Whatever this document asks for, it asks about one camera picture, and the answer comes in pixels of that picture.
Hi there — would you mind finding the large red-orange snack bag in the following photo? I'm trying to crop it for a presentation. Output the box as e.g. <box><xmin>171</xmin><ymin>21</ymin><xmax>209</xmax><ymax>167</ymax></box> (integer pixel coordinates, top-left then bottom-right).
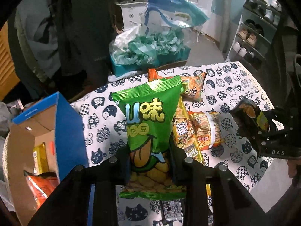
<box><xmin>24</xmin><ymin>170</ymin><xmax>59</xmax><ymax>209</ymax></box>

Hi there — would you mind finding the small black snack packet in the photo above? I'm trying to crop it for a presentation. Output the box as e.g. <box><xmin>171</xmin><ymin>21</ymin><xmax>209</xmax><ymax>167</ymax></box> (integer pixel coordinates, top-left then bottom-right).
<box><xmin>230</xmin><ymin>97</ymin><xmax>270</xmax><ymax>140</ymax></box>

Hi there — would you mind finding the green bean snack bag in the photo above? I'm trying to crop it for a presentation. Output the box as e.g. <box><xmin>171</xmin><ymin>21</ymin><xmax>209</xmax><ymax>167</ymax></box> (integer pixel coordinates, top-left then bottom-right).
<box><xmin>112</xmin><ymin>76</ymin><xmax>186</xmax><ymax>201</ymax></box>

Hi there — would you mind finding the person's hand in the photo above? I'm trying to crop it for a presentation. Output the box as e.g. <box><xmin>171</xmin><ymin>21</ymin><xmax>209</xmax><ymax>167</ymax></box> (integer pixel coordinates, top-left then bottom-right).
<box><xmin>287</xmin><ymin>160</ymin><xmax>300</xmax><ymax>178</ymax></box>

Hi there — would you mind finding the yellow snack in box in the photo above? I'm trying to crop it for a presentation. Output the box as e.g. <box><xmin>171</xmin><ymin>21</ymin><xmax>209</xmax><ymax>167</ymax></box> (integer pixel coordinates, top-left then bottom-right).
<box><xmin>33</xmin><ymin>142</ymin><xmax>49</xmax><ymax>175</ymax></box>

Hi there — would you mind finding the small black barcode packet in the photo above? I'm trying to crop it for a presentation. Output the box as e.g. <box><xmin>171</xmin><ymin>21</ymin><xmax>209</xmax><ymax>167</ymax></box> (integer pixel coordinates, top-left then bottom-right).
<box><xmin>162</xmin><ymin>199</ymin><xmax>184</xmax><ymax>221</ymax></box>

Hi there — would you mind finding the orange striped snack pack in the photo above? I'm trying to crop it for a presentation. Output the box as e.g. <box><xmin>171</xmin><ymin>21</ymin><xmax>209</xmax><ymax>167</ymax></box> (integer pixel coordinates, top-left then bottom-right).
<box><xmin>188</xmin><ymin>111</ymin><xmax>224</xmax><ymax>150</ymax></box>

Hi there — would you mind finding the cat pattern tablecloth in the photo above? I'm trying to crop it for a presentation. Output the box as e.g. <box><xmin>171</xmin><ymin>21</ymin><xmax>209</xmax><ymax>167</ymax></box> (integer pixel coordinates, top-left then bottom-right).
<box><xmin>70</xmin><ymin>61</ymin><xmax>279</xmax><ymax>226</ymax></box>

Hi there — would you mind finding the yellow long snack pack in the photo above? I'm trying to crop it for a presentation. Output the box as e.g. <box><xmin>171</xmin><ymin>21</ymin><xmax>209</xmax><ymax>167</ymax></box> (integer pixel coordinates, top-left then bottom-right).
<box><xmin>173</xmin><ymin>96</ymin><xmax>204</xmax><ymax>164</ymax></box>

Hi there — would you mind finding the blue cardboard box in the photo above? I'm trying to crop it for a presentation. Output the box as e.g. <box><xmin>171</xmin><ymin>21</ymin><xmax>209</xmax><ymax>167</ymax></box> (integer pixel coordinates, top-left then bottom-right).
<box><xmin>4</xmin><ymin>92</ymin><xmax>89</xmax><ymax>225</ymax></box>

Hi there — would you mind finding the orange Wangwang snack bag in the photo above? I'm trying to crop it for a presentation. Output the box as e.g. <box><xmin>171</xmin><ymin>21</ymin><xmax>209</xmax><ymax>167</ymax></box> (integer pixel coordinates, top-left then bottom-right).
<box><xmin>148</xmin><ymin>68</ymin><xmax>207</xmax><ymax>102</ymax></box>

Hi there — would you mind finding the white shoe rack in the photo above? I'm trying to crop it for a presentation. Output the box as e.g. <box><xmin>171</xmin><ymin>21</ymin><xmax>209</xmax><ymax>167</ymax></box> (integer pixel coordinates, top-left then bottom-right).
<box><xmin>227</xmin><ymin>0</ymin><xmax>282</xmax><ymax>69</ymax></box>

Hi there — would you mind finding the wooden louvered door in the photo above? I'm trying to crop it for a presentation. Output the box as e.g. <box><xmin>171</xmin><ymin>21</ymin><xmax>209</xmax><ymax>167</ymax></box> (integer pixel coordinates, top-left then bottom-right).
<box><xmin>0</xmin><ymin>22</ymin><xmax>20</xmax><ymax>101</ymax></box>

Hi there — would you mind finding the dark hanging jacket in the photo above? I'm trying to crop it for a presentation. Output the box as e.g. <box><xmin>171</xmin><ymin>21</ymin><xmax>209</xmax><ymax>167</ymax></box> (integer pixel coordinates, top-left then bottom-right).
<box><xmin>4</xmin><ymin>0</ymin><xmax>115</xmax><ymax>102</ymax></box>

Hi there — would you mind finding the teal box with plastic bags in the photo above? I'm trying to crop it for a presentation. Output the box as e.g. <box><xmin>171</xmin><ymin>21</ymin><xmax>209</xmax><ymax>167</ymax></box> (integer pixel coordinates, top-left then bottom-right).
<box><xmin>109</xmin><ymin>24</ymin><xmax>193</xmax><ymax>76</ymax></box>

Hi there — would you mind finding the blue white plastic bag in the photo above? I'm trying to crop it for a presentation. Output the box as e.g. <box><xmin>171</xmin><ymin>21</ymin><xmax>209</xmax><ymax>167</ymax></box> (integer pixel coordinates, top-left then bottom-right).
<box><xmin>142</xmin><ymin>0</ymin><xmax>209</xmax><ymax>30</ymax></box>

